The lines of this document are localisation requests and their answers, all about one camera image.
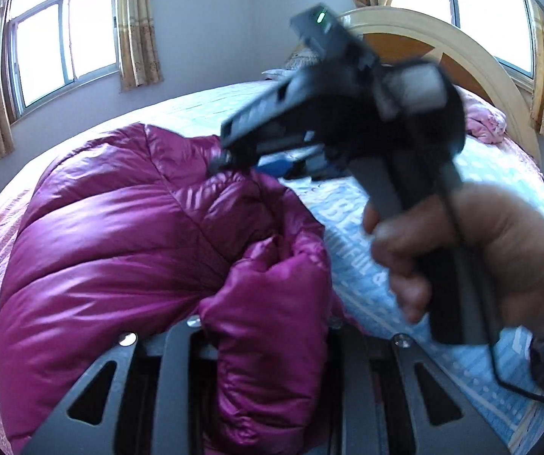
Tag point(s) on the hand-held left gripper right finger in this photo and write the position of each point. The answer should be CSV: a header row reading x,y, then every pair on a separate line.
x,y
352,365

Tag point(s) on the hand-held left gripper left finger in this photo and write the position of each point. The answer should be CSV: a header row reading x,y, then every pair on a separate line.
x,y
177,365

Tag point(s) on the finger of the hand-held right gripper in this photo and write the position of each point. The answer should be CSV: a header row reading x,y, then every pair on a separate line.
x,y
274,167

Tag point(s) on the magenta down jacket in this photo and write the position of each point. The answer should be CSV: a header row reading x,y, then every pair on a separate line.
x,y
111,246

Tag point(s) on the person's right hand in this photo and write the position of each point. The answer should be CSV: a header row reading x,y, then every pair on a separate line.
x,y
499,256

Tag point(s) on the grey patterned pillow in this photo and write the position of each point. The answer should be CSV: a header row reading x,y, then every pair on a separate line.
x,y
300,59

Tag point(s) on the cream arched wooden headboard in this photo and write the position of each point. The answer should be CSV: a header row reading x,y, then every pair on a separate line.
x,y
442,26

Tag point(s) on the pink crumpled cloth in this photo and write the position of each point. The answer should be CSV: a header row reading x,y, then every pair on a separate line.
x,y
485,121

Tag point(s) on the sliding glass window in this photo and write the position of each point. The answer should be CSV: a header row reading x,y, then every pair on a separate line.
x,y
87,33
485,0

